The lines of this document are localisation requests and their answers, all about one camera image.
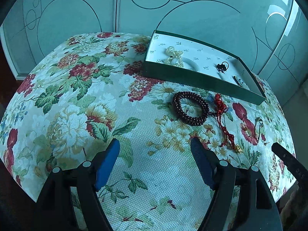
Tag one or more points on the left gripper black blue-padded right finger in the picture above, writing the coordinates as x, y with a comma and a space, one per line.
256, 209

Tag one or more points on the glass sliding wardrobe doors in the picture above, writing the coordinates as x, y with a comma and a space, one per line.
269, 35

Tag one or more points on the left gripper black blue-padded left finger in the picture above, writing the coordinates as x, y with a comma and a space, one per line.
55, 210

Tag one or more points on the white jade bangle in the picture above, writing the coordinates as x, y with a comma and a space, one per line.
190, 64

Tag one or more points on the green jewelry box tray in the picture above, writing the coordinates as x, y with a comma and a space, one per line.
163, 61

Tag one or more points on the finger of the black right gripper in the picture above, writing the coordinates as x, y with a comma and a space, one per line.
289, 166

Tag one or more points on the red knotted cord charm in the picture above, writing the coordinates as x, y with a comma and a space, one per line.
220, 110

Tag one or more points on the black cord pendant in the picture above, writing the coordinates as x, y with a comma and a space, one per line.
223, 67

